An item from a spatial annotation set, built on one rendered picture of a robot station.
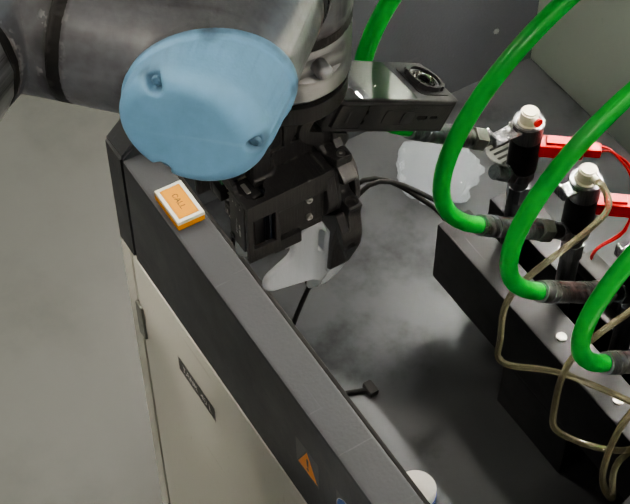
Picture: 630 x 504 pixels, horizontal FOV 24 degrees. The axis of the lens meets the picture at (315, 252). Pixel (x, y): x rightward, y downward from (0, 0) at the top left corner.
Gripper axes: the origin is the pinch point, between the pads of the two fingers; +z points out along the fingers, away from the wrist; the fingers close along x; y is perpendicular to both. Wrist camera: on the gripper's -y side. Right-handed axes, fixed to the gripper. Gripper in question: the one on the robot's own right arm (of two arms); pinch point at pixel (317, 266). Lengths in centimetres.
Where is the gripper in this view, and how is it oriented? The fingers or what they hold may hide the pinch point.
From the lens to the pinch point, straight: 101.5
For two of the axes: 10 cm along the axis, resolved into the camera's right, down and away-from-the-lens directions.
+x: 5.3, 6.6, -5.4
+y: -8.5, 4.1, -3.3
